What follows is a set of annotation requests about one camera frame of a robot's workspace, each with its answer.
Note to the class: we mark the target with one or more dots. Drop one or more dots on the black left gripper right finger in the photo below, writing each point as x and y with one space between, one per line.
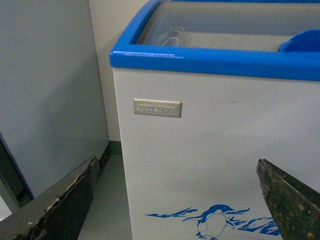
294 206

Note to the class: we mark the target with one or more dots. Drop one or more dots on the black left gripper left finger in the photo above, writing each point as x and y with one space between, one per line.
59 212

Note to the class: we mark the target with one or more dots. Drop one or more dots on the glass sliding freezer lid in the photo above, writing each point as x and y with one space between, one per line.
248 26

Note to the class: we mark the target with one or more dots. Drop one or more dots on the grey cabinet at left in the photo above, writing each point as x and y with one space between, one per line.
52 115

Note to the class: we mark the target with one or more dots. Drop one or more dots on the white blue chest freezer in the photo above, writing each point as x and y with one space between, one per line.
194 177

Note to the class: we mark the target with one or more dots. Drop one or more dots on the silver brand nameplate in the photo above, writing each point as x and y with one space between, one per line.
160 108

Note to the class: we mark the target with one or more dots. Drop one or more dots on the white wire freezer basket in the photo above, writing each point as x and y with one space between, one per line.
174 37

